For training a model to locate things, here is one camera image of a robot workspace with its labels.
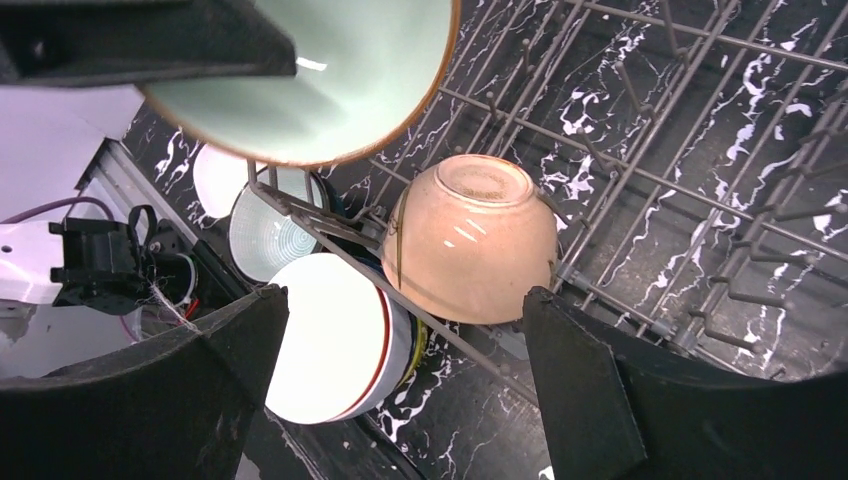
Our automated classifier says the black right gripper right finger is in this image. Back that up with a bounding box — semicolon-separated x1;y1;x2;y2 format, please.
523;287;847;479

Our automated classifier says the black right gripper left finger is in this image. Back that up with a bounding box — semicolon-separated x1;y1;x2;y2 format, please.
1;285;289;479

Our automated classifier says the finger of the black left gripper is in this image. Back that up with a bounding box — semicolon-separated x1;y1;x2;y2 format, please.
1;0;297;88

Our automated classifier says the orange rimmed white bowl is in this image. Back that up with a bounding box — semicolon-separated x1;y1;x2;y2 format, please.
265;253;390;425

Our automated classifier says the beige floral bowl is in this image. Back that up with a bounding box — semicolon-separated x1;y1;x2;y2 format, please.
380;154;558;325

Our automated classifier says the celadon green bowl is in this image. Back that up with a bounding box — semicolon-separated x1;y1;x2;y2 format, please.
141;0;461;168

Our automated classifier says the white bowl blue band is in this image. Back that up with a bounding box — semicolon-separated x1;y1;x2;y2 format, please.
359;305;417;414

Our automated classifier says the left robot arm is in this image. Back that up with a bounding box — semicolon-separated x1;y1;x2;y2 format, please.
1;1;296;316

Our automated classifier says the green bowl dark exterior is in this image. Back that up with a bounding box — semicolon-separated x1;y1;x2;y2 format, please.
228;167;343;283

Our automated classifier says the yellow bowl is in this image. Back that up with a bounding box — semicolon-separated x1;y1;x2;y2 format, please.
406;317;429;379

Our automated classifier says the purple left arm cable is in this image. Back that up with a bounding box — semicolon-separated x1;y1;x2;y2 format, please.
0;196;117;227

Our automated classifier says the grey wire dish rack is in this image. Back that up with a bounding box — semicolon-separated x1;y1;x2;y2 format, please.
246;0;848;407

